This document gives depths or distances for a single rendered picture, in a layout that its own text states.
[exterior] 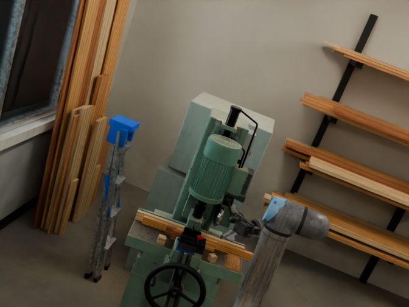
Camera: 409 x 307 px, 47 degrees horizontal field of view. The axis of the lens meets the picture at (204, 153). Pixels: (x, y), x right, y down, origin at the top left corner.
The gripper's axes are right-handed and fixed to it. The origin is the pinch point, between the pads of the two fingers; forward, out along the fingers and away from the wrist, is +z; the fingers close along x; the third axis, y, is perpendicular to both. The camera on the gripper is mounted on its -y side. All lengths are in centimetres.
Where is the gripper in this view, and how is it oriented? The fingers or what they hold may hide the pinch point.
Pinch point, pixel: (224, 223)
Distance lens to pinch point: 226.7
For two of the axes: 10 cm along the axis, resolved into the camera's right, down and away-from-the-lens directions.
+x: -3.4, 9.3, 1.4
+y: 6.0, 3.3, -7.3
